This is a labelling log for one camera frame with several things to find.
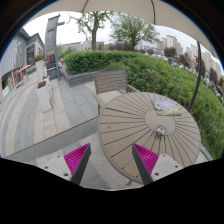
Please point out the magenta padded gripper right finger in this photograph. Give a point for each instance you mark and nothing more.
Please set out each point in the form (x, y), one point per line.
(152, 166)

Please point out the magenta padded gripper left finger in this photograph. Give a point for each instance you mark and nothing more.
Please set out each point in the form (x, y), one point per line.
(71, 166)

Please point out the round slatted outdoor table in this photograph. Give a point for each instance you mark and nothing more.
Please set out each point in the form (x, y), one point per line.
(131, 118)

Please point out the white rectangular flower planter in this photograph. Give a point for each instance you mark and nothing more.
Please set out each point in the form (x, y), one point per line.
(44, 95)

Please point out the grey slatted patio chair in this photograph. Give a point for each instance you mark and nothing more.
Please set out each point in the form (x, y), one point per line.
(107, 81)

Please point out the trimmed green hedge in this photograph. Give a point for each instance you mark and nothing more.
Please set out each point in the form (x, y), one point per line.
(149, 74)

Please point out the white planter near building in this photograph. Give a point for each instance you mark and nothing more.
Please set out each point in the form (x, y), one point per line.
(39, 63)

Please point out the dark curved umbrella pole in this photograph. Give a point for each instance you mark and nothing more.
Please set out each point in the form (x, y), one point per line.
(199, 60)

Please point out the tall grey sign pylon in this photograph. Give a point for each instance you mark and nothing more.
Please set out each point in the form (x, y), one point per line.
(51, 59)

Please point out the beige patio umbrella canopy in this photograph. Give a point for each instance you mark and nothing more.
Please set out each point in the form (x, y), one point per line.
(156, 12)

